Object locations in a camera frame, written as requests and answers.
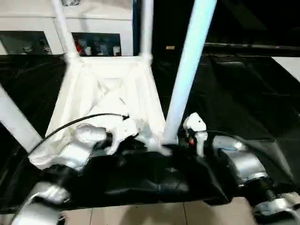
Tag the white plastic table leg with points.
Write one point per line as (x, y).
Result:
(146, 28)
(16, 119)
(65, 30)
(187, 70)

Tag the white plastic table top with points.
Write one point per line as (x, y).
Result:
(112, 68)

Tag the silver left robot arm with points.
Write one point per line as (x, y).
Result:
(89, 136)

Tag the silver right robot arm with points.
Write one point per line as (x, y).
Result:
(243, 164)

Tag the black table mat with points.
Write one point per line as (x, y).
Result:
(234, 105)

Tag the dark metal rod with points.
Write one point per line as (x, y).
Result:
(246, 46)

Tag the white flat board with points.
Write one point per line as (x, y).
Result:
(288, 68)

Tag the black backdrop cloth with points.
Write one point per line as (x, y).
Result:
(246, 21)

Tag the white glass-door cabinet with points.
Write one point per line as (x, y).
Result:
(35, 22)

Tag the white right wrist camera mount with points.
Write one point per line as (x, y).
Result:
(194, 120)

